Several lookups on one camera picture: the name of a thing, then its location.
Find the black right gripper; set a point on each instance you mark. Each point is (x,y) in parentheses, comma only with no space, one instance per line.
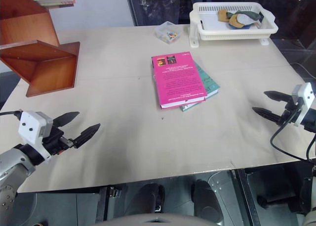
(291,113)

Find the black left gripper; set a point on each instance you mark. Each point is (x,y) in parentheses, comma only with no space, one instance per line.
(53,142)

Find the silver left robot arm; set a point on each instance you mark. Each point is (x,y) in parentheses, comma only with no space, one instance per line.
(14,165)

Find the brown wooden zigzag bookshelf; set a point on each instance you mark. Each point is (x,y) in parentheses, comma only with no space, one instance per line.
(51,70)

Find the teal green book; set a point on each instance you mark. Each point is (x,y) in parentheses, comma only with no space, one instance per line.
(209,83)

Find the pink hardcover book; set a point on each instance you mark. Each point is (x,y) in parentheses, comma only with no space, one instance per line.
(179,81)

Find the black table leg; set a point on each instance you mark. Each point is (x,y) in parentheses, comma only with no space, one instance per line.
(103,203)

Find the blue fabric piece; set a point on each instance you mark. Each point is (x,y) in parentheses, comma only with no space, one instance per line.
(244,27)

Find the light grey fabric piece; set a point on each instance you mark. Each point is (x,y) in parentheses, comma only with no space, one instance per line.
(245,20)

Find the large mustard fabric piece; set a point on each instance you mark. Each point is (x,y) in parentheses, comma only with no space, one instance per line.
(235,22)

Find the dark green fabric piece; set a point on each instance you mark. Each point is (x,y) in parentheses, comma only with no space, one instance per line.
(254,15)

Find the white plastic slotted basket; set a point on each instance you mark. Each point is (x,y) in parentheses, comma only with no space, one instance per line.
(209,33)

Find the dark rounded shape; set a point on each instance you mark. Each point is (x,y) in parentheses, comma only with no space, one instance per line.
(150,196)
(205,201)

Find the mustard yellow fabric piece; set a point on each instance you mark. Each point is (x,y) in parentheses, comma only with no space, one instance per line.
(223,15)

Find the small black pen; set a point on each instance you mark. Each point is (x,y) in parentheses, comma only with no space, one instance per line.
(202,24)

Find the grey rounded robot torso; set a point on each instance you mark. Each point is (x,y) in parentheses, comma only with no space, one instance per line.
(153,221)

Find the small coloured pieces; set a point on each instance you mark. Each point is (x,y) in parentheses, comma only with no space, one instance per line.
(170,36)

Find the clear plastic small box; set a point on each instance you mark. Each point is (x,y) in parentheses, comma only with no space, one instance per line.
(163,29)

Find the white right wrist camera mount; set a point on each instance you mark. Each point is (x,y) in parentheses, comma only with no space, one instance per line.
(306,97)

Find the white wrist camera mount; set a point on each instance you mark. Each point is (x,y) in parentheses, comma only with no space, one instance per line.
(30,123)
(306,97)

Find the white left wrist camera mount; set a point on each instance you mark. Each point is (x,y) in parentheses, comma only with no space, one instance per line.
(30,123)

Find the black table frame bar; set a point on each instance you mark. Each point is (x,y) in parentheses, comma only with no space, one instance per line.
(245,198)

